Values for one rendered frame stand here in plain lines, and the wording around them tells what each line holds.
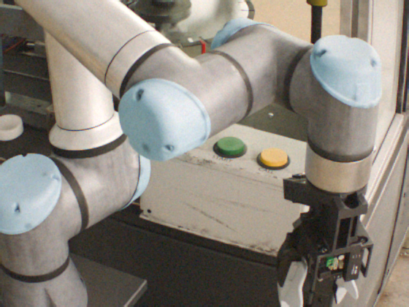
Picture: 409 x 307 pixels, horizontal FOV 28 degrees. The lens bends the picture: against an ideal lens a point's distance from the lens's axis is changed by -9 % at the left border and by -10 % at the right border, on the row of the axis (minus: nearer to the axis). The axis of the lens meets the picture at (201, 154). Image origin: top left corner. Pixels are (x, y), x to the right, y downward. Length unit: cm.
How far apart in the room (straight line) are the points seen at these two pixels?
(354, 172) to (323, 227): 9
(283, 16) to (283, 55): 127
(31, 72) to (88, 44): 104
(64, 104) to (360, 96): 48
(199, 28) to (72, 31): 74
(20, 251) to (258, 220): 39
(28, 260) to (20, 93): 71
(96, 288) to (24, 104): 57
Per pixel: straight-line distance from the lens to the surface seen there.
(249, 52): 86
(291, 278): 100
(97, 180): 119
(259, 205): 132
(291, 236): 97
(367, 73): 82
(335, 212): 89
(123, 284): 132
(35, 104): 176
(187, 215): 139
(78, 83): 115
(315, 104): 85
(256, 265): 146
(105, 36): 85
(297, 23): 210
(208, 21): 161
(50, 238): 116
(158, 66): 82
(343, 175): 87
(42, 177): 115
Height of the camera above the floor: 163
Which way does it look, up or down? 34 degrees down
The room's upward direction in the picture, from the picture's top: straight up
